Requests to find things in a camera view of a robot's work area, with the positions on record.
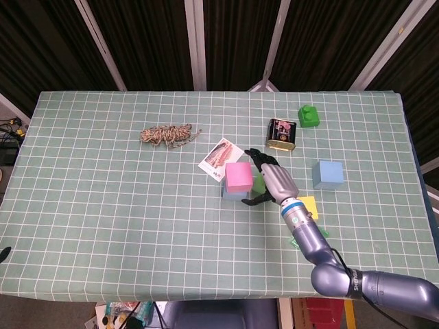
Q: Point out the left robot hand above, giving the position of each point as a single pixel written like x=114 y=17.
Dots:
x=4 y=254

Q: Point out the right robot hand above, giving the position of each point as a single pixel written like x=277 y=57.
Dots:
x=279 y=181

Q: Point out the green foam cube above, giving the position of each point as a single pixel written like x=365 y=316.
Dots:
x=259 y=185

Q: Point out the yellow foam cube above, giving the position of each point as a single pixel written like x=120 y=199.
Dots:
x=310 y=205

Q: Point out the pink foam cube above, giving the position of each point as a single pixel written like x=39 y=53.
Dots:
x=238 y=175

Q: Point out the light blue foam cube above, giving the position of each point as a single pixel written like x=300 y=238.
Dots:
x=233 y=195
x=328 y=173

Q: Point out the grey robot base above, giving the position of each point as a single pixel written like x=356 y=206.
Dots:
x=219 y=315

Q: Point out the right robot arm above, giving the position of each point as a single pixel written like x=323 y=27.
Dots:
x=308 y=240

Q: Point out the black tin can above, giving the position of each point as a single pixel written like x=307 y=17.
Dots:
x=281 y=135

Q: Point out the picture postcard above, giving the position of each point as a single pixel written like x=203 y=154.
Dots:
x=219 y=156

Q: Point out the green sachet packet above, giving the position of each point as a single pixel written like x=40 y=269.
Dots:
x=324 y=233

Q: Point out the green toy brick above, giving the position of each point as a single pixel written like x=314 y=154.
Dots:
x=309 y=117

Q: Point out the green checked tablecloth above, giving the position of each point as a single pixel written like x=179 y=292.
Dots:
x=103 y=205

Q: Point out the teal printed package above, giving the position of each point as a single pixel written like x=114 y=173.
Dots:
x=116 y=310

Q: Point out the red box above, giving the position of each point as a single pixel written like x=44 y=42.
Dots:
x=319 y=312

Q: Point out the black curtain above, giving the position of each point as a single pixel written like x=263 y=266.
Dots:
x=151 y=41

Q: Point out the white frame post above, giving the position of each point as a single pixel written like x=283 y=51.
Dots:
x=387 y=44
x=195 y=44
x=101 y=44
x=274 y=44

